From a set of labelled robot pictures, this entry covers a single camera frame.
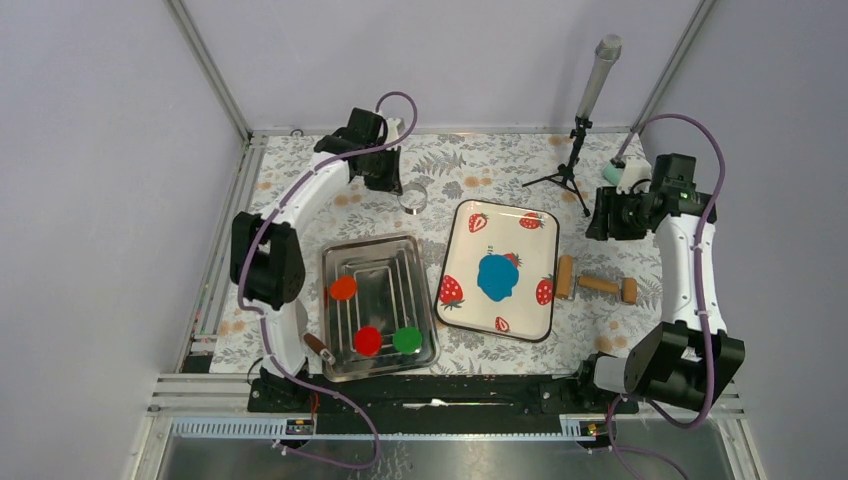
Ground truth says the metal round cookie cutter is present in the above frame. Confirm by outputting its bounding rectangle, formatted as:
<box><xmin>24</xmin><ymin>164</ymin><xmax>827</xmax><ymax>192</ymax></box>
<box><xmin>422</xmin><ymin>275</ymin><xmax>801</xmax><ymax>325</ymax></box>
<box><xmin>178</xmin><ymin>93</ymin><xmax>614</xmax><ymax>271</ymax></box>
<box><xmin>398</xmin><ymin>182</ymin><xmax>428</xmax><ymax>215</ymax></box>

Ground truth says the wooden double-ended dough roller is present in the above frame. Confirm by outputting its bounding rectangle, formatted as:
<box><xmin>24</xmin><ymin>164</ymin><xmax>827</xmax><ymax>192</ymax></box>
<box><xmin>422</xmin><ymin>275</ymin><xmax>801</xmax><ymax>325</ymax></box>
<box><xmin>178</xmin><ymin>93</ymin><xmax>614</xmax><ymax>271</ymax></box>
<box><xmin>554</xmin><ymin>255</ymin><xmax>639</xmax><ymax>305</ymax></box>

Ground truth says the white strawberry print tray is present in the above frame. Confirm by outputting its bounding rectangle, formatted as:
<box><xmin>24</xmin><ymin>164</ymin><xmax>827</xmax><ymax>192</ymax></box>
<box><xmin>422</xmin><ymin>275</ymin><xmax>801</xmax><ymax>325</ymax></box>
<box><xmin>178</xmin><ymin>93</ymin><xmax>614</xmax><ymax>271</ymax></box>
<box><xmin>435</xmin><ymin>200</ymin><xmax>560</xmax><ymax>343</ymax></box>

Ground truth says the blue dough piece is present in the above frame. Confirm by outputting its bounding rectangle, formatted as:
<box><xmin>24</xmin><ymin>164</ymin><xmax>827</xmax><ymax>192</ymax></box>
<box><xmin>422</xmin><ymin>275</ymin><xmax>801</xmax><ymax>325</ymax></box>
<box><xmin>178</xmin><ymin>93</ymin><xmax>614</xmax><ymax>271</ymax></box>
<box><xmin>476</xmin><ymin>253</ymin><xmax>521</xmax><ymax>302</ymax></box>

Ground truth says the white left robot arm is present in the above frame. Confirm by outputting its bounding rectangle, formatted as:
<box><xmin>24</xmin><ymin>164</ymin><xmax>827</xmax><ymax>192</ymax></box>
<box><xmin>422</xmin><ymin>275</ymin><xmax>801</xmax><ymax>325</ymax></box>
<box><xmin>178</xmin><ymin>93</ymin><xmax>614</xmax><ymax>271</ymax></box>
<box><xmin>230</xmin><ymin>108</ymin><xmax>406</xmax><ymax>411</ymax></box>

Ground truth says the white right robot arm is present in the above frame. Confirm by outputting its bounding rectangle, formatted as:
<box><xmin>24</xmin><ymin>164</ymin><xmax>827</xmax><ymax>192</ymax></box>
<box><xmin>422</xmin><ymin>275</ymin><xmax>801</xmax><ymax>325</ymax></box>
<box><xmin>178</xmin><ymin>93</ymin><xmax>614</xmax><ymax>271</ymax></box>
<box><xmin>573</xmin><ymin>154</ymin><xmax>745</xmax><ymax>412</ymax></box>

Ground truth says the orange dough disc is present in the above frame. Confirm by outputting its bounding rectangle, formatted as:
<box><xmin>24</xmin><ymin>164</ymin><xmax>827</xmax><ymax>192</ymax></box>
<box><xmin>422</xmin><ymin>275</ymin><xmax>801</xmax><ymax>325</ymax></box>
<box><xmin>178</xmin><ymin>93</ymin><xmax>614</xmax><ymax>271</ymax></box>
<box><xmin>329</xmin><ymin>275</ymin><xmax>358</xmax><ymax>301</ymax></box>

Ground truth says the red dough disc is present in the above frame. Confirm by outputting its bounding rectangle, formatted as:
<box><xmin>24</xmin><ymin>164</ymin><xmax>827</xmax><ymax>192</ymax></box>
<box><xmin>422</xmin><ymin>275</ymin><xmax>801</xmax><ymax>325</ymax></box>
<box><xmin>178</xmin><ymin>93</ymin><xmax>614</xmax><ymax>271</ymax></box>
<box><xmin>353</xmin><ymin>326</ymin><xmax>383</xmax><ymax>357</ymax></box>

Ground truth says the green dough disc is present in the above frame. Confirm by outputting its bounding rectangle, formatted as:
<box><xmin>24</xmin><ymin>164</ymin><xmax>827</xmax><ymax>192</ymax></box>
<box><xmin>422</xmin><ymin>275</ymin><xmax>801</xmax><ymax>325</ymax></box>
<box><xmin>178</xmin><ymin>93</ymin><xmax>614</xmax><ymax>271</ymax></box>
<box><xmin>392</xmin><ymin>327</ymin><xmax>423</xmax><ymax>355</ymax></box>

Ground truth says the mint green handheld tool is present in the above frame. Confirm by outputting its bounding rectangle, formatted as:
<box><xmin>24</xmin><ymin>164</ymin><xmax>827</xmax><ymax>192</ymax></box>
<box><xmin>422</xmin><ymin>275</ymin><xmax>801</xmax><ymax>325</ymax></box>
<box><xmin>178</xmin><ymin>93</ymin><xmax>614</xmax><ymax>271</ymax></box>
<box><xmin>602</xmin><ymin>163</ymin><xmax>624</xmax><ymax>186</ymax></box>

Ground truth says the stainless steel baking tray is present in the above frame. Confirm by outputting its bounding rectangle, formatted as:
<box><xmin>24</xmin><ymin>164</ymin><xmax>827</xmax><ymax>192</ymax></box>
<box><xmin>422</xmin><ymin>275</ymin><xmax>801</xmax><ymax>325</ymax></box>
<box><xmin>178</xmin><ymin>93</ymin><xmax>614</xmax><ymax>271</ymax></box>
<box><xmin>321</xmin><ymin>234</ymin><xmax>440</xmax><ymax>383</ymax></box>

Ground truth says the silver microphone on stand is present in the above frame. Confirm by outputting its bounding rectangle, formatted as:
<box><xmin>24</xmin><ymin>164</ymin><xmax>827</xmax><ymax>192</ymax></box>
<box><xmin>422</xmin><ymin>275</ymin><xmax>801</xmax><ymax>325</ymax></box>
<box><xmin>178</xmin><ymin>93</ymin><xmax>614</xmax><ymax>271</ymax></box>
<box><xmin>522</xmin><ymin>34</ymin><xmax>623</xmax><ymax>217</ymax></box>

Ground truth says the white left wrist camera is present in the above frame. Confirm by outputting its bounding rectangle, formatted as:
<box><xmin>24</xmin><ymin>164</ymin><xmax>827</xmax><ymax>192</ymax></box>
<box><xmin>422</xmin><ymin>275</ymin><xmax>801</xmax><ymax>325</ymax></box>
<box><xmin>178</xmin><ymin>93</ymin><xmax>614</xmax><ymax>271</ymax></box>
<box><xmin>385</xmin><ymin>117</ymin><xmax>406</xmax><ymax>144</ymax></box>

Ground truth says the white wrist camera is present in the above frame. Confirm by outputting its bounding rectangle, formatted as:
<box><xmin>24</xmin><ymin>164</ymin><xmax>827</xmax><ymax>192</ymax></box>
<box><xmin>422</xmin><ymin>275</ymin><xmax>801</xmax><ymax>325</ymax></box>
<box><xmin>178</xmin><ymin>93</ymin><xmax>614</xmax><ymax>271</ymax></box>
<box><xmin>616</xmin><ymin>158</ymin><xmax>652</xmax><ymax>194</ymax></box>
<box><xmin>385</xmin><ymin>117</ymin><xmax>406</xmax><ymax>144</ymax></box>

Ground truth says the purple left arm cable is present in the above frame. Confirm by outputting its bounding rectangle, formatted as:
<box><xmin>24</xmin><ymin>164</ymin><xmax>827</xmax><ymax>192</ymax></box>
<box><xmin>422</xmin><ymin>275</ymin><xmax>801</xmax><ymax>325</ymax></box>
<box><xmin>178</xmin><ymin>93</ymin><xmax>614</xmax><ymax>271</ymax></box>
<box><xmin>237</xmin><ymin>91</ymin><xmax>420</xmax><ymax>472</ymax></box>

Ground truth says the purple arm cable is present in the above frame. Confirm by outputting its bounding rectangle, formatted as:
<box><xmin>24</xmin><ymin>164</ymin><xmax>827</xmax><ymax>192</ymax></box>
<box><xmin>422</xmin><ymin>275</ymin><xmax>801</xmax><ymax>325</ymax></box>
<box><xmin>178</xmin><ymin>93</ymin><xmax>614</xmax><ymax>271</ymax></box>
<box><xmin>604</xmin><ymin>113</ymin><xmax>727</xmax><ymax>480</ymax></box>
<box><xmin>237</xmin><ymin>91</ymin><xmax>420</xmax><ymax>472</ymax></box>

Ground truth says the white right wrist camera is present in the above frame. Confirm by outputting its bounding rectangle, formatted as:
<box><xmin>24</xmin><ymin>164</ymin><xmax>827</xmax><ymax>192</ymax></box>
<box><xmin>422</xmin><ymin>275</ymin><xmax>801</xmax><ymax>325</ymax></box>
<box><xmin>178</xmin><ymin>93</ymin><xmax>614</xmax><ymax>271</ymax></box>
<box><xmin>616</xmin><ymin>158</ymin><xmax>652</xmax><ymax>194</ymax></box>

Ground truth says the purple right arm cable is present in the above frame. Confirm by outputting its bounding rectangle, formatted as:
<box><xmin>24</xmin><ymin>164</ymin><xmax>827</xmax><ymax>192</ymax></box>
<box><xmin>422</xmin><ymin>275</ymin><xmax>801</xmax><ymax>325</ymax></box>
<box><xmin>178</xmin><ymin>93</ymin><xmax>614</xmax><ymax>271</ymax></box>
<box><xmin>604</xmin><ymin>113</ymin><xmax>727</xmax><ymax>480</ymax></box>

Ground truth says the metal spatula wooden handle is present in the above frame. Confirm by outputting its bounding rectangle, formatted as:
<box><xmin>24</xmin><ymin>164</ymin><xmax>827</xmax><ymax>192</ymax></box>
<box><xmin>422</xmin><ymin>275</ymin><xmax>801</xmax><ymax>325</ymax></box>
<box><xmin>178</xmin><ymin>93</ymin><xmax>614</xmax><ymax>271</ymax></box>
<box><xmin>303</xmin><ymin>332</ymin><xmax>336</xmax><ymax>365</ymax></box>

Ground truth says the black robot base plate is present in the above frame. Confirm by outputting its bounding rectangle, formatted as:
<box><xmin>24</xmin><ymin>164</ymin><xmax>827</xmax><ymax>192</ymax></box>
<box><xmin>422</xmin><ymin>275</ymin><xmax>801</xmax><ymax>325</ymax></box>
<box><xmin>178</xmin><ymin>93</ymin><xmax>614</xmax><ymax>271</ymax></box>
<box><xmin>247</xmin><ymin>373</ymin><xmax>615</xmax><ymax>435</ymax></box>

